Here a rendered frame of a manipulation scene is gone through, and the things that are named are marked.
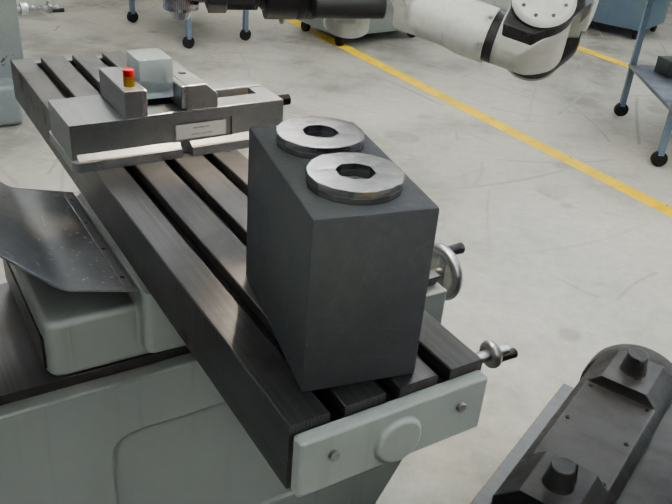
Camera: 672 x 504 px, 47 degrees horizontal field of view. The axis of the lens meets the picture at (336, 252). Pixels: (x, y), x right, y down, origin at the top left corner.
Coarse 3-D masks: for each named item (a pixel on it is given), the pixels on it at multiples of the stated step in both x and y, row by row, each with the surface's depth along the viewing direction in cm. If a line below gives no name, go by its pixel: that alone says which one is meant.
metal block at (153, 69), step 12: (156, 48) 120; (132, 60) 116; (144, 60) 114; (156, 60) 115; (168, 60) 116; (144, 72) 115; (156, 72) 116; (168, 72) 117; (144, 84) 116; (156, 84) 117; (168, 84) 118; (156, 96) 118; (168, 96) 119
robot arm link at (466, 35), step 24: (432, 0) 100; (456, 0) 100; (432, 24) 100; (456, 24) 99; (480, 24) 98; (504, 24) 95; (456, 48) 101; (480, 48) 99; (504, 48) 98; (528, 48) 96; (552, 48) 98; (528, 72) 102
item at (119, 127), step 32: (96, 96) 122; (128, 96) 112; (224, 96) 129; (256, 96) 126; (64, 128) 113; (96, 128) 112; (128, 128) 115; (160, 128) 117; (192, 128) 120; (224, 128) 123; (96, 160) 113; (128, 160) 115; (160, 160) 118
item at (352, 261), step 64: (256, 128) 82; (320, 128) 80; (256, 192) 82; (320, 192) 68; (384, 192) 68; (256, 256) 85; (320, 256) 67; (384, 256) 69; (320, 320) 70; (384, 320) 73; (320, 384) 74
